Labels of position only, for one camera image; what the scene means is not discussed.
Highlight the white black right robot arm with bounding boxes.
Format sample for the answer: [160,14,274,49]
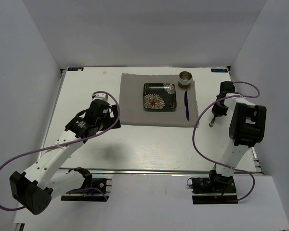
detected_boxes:
[208,81,267,192]

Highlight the metal cup with brown band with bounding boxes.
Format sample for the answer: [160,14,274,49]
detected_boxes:
[178,71,193,89]

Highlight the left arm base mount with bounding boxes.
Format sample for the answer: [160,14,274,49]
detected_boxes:
[61,175,112,202]

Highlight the blue label sticker right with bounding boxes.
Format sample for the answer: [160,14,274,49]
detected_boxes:
[211,68,228,73]

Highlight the blue label sticker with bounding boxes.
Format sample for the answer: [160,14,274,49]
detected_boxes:
[211,68,228,73]
[67,67,84,72]

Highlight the grey cloth placemat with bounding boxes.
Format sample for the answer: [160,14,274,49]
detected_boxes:
[119,73,198,128]

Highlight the pink plastic fork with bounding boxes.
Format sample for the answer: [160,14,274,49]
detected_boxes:
[209,116,216,128]

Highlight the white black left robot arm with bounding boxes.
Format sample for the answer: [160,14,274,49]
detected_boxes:
[10,99,120,215]

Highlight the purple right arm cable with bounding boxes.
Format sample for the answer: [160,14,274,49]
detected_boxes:
[192,81,260,202]

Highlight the purple plastic knife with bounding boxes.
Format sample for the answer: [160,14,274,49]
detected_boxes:
[184,91,190,121]

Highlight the blue label sticker left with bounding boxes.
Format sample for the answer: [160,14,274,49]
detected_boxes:
[67,67,84,72]

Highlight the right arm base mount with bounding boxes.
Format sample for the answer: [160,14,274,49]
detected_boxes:
[186,177,238,205]

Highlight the black floral square plate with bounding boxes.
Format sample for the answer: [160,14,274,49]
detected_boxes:
[143,83,177,112]

